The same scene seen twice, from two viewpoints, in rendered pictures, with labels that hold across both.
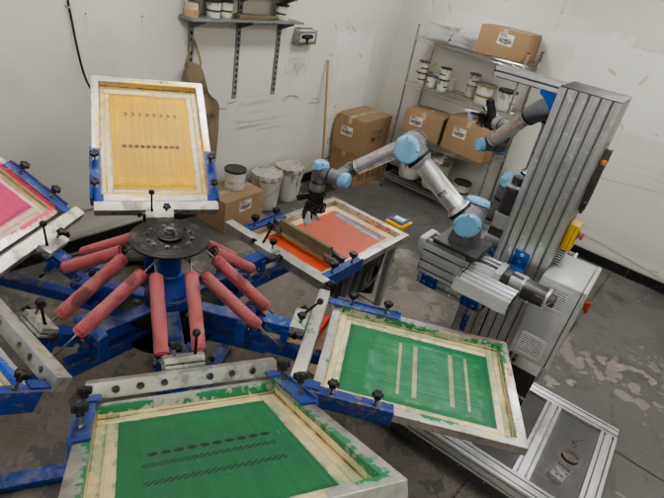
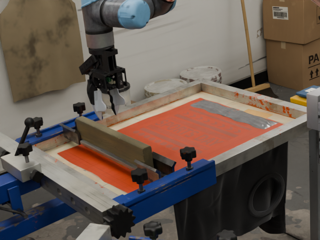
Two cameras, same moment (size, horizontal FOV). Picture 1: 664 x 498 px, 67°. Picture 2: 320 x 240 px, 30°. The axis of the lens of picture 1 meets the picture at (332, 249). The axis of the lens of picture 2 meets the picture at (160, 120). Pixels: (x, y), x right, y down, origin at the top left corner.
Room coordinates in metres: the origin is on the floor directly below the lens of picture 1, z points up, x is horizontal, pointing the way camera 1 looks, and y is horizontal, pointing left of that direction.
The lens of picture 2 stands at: (0.87, -0.55, 1.73)
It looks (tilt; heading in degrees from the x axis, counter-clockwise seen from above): 22 degrees down; 20
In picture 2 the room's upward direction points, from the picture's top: 7 degrees counter-clockwise
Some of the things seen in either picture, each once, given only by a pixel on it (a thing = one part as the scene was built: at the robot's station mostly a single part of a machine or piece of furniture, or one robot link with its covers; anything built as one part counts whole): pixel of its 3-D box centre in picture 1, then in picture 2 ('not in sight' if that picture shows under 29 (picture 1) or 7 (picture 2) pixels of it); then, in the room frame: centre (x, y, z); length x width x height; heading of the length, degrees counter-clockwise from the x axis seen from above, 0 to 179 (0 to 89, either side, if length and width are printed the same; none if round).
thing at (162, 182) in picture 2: (341, 271); (167, 189); (2.16, -0.07, 0.98); 0.30 x 0.05 x 0.07; 146
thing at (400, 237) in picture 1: (329, 235); (171, 134); (2.51, 0.03, 0.97); 0.79 x 0.58 x 0.04; 146
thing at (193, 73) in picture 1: (193, 105); (36, 10); (4.05, 1.35, 1.06); 0.53 x 0.07 x 1.05; 146
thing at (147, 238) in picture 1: (168, 359); not in sight; (1.63, 0.62, 0.67); 0.39 x 0.39 x 1.35
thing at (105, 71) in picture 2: (315, 201); (105, 68); (2.31, 0.13, 1.26); 0.09 x 0.08 x 0.12; 56
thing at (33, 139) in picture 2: (264, 225); (62, 135); (2.47, 0.39, 0.98); 0.30 x 0.05 x 0.07; 146
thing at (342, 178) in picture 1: (340, 177); (129, 12); (2.29, 0.03, 1.41); 0.11 x 0.11 x 0.08; 71
